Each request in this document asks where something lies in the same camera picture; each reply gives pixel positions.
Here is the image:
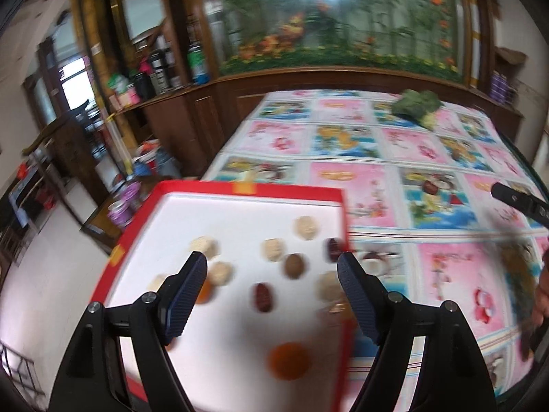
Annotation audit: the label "large fish tank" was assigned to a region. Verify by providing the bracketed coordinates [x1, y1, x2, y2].
[206, 0, 468, 83]

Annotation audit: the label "purple bottles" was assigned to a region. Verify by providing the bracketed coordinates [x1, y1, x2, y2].
[490, 71, 514, 104]

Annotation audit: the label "printed blanket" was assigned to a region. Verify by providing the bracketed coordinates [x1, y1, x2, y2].
[201, 89, 549, 401]

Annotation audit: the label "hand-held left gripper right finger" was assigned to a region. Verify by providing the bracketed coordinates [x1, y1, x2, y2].
[337, 251, 498, 412]

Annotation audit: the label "black thermos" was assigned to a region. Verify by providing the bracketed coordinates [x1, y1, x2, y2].
[134, 71, 156, 100]

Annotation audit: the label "window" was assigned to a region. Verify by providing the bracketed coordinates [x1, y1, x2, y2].
[56, 60, 93, 110]

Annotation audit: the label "white and gold column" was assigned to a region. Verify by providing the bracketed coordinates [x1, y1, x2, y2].
[467, 0, 482, 89]

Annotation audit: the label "green broccoli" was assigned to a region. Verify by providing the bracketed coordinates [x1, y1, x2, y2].
[392, 89, 442, 130]

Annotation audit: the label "wooden cabinet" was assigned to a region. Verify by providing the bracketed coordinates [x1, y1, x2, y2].
[71, 0, 526, 181]

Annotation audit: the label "purple plastic cups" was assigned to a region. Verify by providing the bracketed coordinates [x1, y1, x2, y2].
[107, 180, 143, 229]

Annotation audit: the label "red tray with white inside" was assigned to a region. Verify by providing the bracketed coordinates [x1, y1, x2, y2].
[103, 180, 358, 412]

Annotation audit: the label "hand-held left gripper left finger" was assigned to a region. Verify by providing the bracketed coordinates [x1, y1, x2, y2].
[49, 251, 209, 412]

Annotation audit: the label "pink box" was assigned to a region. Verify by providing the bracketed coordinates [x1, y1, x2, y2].
[118, 86, 141, 108]

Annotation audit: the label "green packet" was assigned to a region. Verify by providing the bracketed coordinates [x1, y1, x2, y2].
[107, 73, 129, 95]

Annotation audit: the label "orange tangerine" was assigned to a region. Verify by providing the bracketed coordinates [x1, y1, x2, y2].
[268, 342, 312, 381]
[195, 279, 217, 305]

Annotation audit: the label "red date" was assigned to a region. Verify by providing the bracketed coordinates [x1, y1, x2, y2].
[251, 282, 273, 313]
[324, 237, 344, 264]

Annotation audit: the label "beige walnut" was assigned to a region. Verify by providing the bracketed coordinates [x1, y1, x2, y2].
[316, 271, 346, 302]
[294, 216, 320, 239]
[262, 238, 287, 262]
[190, 236, 219, 260]
[208, 262, 234, 286]

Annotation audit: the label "person's right hand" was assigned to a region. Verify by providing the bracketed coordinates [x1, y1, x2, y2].
[521, 249, 549, 361]

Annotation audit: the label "blue plastic container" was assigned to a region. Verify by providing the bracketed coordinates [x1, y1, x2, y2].
[154, 150, 181, 179]

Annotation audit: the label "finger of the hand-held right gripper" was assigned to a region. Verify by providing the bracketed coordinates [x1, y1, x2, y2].
[492, 182, 549, 220]

